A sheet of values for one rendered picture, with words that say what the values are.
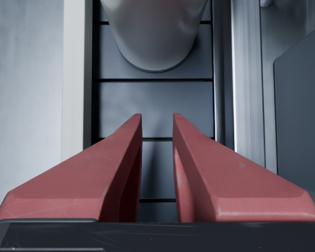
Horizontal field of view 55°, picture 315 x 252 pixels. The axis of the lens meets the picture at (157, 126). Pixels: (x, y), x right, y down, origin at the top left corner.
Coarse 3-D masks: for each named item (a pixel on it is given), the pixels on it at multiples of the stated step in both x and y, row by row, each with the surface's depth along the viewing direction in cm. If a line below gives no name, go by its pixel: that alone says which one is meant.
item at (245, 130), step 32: (224, 0) 12; (256, 0) 12; (224, 32) 12; (256, 32) 11; (224, 64) 12; (256, 64) 11; (224, 96) 12; (256, 96) 11; (256, 128) 11; (256, 160) 11
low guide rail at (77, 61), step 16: (64, 0) 16; (80, 0) 16; (64, 16) 16; (80, 16) 16; (64, 32) 16; (80, 32) 16; (64, 48) 16; (80, 48) 16; (64, 64) 16; (80, 64) 16; (64, 80) 16; (80, 80) 16; (64, 96) 16; (80, 96) 16; (64, 112) 16; (80, 112) 16; (64, 128) 16; (80, 128) 16; (64, 144) 16; (80, 144) 16
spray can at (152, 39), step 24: (120, 0) 11; (144, 0) 10; (168, 0) 10; (192, 0) 11; (120, 24) 13; (144, 24) 12; (168, 24) 12; (192, 24) 14; (120, 48) 18; (144, 48) 15; (168, 48) 15
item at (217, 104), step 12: (216, 0) 20; (216, 12) 20; (216, 24) 20; (216, 36) 20; (216, 48) 20; (216, 60) 20; (216, 72) 20; (216, 84) 20; (216, 96) 20; (216, 108) 20; (216, 120) 20; (216, 132) 20
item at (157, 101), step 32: (96, 0) 20; (96, 32) 20; (96, 64) 20; (128, 64) 20; (192, 64) 20; (96, 96) 20; (128, 96) 20; (160, 96) 20; (192, 96) 20; (96, 128) 19; (160, 128) 19; (160, 160) 19; (160, 192) 19
